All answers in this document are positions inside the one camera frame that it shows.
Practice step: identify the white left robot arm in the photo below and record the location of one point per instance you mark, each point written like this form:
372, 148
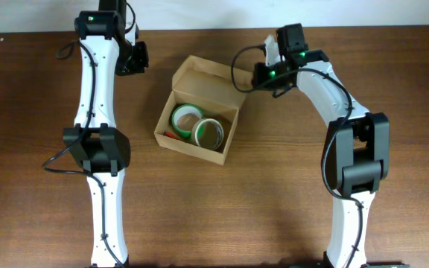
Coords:
109, 46

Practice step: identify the brown cardboard box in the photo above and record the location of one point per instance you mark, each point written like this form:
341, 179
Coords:
208, 85

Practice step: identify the green tape roll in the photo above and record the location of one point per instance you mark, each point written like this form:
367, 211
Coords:
184, 117

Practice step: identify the orange utility knife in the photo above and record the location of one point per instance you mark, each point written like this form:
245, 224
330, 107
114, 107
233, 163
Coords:
171, 135

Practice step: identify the beige masking tape roll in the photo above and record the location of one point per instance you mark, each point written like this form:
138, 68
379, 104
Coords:
207, 133

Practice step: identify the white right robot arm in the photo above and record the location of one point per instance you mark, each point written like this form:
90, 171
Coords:
355, 157

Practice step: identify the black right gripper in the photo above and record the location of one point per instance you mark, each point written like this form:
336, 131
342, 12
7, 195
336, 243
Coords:
259, 79

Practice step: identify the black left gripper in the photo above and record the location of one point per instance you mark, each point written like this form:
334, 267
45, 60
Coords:
141, 62

